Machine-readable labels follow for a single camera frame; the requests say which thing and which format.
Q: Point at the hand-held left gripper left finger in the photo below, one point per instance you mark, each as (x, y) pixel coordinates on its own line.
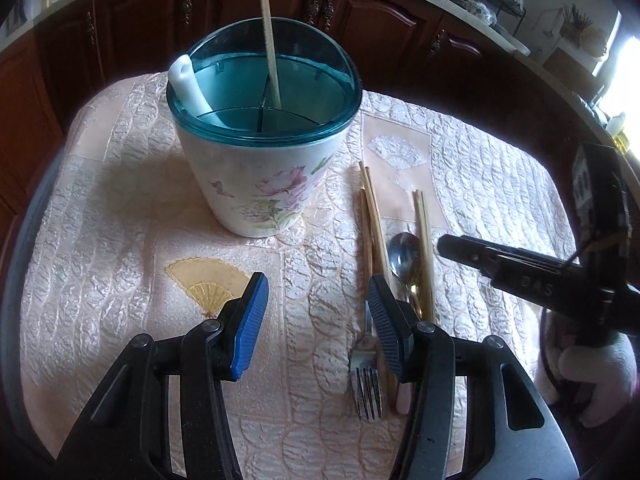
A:
(250, 325)

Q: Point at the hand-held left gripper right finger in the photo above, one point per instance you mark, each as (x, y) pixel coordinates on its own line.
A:
(387, 330)

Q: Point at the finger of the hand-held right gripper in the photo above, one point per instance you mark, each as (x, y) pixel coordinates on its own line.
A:
(520, 275)

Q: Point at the wooden chopstick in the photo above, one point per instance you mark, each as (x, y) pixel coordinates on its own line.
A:
(419, 225)
(364, 195)
(267, 35)
(426, 232)
(376, 220)

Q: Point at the floral utensil holder cup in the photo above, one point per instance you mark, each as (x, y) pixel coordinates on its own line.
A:
(250, 180)

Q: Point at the person's right forearm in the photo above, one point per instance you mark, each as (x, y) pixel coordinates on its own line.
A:
(595, 380)

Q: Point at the metal fork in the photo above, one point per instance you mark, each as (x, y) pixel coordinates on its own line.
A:
(364, 360)

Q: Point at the quilted pink tablecloth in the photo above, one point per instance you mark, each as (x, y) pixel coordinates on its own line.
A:
(125, 235)

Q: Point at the wicker basket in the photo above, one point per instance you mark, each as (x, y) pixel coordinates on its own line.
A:
(576, 25)

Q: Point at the white ceramic spoon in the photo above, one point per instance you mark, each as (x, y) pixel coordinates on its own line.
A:
(185, 80)

